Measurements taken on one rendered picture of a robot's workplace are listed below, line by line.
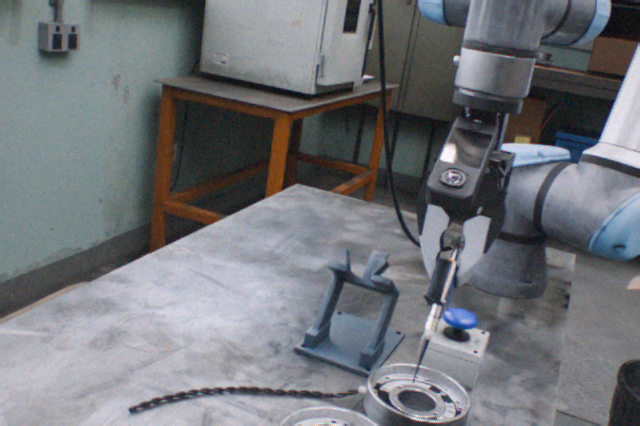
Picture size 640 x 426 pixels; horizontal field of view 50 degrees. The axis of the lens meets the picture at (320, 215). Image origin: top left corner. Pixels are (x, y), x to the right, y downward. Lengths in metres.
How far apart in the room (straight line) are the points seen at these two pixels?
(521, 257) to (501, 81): 0.46
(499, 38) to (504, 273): 0.49
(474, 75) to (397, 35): 3.77
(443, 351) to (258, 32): 2.26
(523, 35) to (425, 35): 3.73
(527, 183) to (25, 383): 0.73
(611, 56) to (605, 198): 3.02
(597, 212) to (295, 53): 2.00
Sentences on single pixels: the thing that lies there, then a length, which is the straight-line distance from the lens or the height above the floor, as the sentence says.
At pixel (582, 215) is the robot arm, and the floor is 0.97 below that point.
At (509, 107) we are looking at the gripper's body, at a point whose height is 1.12.
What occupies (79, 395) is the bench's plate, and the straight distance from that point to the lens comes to 0.73.
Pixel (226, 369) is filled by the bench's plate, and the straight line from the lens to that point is 0.78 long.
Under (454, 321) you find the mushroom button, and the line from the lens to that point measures 0.82.
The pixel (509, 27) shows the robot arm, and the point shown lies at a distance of 0.71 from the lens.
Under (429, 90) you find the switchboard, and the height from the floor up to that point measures 0.73.
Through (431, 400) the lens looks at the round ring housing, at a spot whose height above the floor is 0.83.
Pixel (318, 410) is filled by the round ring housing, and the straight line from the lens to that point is 0.66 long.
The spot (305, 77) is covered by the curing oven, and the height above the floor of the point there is 0.88.
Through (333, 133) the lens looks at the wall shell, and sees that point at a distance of 4.91.
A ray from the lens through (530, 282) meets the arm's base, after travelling 1.14.
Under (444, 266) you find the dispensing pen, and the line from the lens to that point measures 0.76.
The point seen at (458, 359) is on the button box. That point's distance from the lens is 0.82.
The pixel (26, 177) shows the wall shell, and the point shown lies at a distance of 2.54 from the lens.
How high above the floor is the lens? 1.21
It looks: 18 degrees down
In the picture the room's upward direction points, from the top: 9 degrees clockwise
